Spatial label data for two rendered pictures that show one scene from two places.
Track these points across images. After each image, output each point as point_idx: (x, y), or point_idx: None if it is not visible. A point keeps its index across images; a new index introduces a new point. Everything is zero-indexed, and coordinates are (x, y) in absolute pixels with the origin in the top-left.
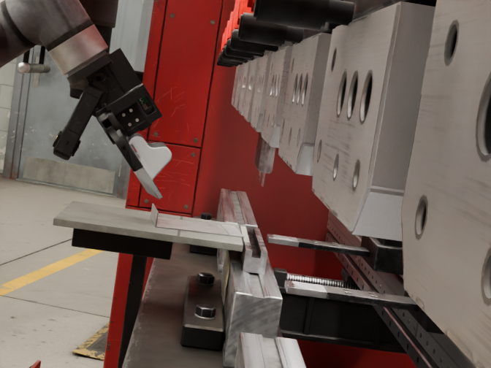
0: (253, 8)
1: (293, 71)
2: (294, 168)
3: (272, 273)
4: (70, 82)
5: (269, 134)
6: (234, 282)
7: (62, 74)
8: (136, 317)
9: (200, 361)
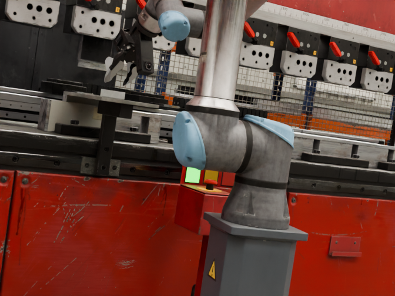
0: (344, 61)
1: (293, 57)
2: (311, 77)
3: None
4: (154, 36)
5: (265, 66)
6: (149, 113)
7: (155, 32)
8: (127, 143)
9: (159, 144)
